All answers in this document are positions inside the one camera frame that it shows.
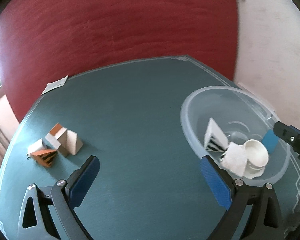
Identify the white zebra striped block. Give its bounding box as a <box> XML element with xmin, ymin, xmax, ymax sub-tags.
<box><xmin>204</xmin><ymin>118</ymin><xmax>229</xmax><ymax>153</ymax></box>

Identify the orange black striped wedge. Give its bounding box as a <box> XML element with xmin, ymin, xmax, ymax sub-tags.
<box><xmin>30</xmin><ymin>149</ymin><xmax>58</xmax><ymax>167</ymax></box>

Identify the orange top wooden block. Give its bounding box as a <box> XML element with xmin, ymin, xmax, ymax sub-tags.
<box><xmin>45</xmin><ymin>123</ymin><xmax>69</xmax><ymax>157</ymax></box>

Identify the white charger plug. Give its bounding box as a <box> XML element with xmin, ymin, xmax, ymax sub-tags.
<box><xmin>27</xmin><ymin>138</ymin><xmax>46</xmax><ymax>160</ymax></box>

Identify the white round cup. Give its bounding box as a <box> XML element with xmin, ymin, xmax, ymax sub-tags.
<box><xmin>243</xmin><ymin>139</ymin><xmax>269</xmax><ymax>179</ymax></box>

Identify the white crumpled object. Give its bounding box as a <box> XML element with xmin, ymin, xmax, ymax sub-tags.
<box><xmin>220</xmin><ymin>142</ymin><xmax>248</xmax><ymax>177</ymax></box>

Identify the clear plastic bowl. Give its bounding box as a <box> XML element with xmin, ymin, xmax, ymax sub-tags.
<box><xmin>180</xmin><ymin>85</ymin><xmax>291</xmax><ymax>188</ymax></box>

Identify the green table mat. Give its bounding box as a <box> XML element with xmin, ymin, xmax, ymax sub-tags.
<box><xmin>0</xmin><ymin>55</ymin><xmax>300</xmax><ymax>240</ymax></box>

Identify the white paper packet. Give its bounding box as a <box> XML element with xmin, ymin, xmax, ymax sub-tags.
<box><xmin>41</xmin><ymin>76</ymin><xmax>68</xmax><ymax>95</ymax></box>

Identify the red quilted mattress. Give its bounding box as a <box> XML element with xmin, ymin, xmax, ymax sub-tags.
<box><xmin>0</xmin><ymin>0</ymin><xmax>238</xmax><ymax>120</ymax></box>

